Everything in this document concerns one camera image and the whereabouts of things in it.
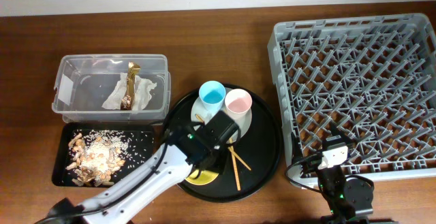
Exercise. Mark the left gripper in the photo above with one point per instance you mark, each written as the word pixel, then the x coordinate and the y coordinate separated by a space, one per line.
pixel 223 159

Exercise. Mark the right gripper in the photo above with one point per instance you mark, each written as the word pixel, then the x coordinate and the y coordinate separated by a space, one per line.
pixel 332 133

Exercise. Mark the wooden chopstick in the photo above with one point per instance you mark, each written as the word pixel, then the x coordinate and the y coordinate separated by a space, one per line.
pixel 234 158
pixel 239 158

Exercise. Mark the yellow bowl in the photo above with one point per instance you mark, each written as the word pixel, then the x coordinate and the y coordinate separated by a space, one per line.
pixel 200 178

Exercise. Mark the grey plate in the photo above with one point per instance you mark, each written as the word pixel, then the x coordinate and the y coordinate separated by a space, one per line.
pixel 243 122

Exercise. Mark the pink cup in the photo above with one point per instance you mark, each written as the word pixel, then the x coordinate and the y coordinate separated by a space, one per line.
pixel 237 103

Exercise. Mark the blue cup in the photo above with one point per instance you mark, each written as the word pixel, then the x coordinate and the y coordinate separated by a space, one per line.
pixel 212 94

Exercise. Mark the white napkin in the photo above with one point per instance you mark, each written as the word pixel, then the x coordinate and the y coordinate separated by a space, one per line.
pixel 142 93

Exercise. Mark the food scraps and rice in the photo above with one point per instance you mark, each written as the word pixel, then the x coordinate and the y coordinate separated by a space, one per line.
pixel 100 158

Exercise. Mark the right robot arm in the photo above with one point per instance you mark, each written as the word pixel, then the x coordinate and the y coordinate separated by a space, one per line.
pixel 349 197

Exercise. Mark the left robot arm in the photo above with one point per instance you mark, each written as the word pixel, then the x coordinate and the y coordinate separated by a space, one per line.
pixel 184 150

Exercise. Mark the grey dishwasher rack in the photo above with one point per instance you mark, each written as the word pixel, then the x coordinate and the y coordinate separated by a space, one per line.
pixel 374 77

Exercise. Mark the round black serving tray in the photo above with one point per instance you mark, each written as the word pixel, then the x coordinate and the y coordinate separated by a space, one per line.
pixel 260 147

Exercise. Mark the clear plastic bin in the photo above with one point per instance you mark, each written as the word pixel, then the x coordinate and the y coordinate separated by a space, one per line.
pixel 85 81

